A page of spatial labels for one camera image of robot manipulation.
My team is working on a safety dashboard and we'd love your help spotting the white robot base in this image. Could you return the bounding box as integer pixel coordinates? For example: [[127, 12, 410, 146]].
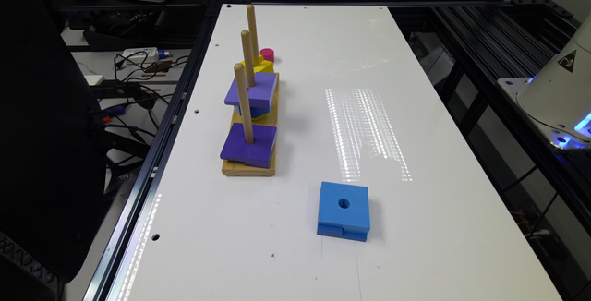
[[497, 19, 590, 150]]

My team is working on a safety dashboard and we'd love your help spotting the dark purple square block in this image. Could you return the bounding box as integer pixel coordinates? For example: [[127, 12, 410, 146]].
[[220, 123, 277, 168]]

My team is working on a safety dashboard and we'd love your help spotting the blue block under purple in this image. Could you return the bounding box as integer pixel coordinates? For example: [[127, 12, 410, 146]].
[[234, 105, 271, 119]]

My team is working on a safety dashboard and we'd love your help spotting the light purple square block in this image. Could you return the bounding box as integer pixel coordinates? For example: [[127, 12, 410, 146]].
[[224, 72, 277, 109]]

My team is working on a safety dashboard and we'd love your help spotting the yellow block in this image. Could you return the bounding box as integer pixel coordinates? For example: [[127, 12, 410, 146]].
[[254, 54, 274, 73]]

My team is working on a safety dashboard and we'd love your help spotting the pink cylinder block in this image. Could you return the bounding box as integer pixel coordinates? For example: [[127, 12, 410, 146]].
[[259, 48, 275, 63]]

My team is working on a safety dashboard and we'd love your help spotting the blue square block with hole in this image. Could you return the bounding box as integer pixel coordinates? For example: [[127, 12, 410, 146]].
[[317, 182, 370, 242]]

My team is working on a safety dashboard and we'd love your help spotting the wooden peg base board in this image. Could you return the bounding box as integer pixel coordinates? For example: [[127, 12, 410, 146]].
[[222, 73, 279, 176]]

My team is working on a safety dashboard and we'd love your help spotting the middle wooden peg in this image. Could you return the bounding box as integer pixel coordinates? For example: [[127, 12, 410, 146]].
[[241, 30, 256, 88]]

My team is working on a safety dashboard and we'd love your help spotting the rear wooden peg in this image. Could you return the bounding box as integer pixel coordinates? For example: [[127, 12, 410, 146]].
[[247, 4, 259, 66]]

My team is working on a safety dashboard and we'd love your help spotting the white power strip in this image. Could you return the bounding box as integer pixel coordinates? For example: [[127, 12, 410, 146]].
[[122, 47, 172, 63]]

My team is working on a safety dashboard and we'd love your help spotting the black office chair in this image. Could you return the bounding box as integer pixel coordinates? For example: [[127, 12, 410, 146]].
[[1, 0, 106, 300]]

